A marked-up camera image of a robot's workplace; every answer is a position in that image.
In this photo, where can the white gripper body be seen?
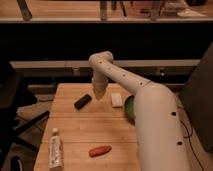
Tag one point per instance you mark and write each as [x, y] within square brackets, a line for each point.
[99, 88]

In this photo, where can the black eraser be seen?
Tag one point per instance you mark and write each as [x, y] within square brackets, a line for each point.
[82, 101]

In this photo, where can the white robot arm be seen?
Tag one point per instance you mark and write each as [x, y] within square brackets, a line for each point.
[161, 144]

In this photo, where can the green bowl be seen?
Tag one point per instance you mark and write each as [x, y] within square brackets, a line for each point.
[129, 108]

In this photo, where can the orange carrot toy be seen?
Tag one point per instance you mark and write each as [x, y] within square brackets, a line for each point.
[100, 150]

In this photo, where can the white glue bottle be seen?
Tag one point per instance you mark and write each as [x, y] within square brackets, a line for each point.
[55, 151]

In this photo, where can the black office chair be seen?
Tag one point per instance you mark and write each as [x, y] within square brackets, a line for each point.
[14, 93]

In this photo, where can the white sneaker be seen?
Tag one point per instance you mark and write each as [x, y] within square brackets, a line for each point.
[190, 13]

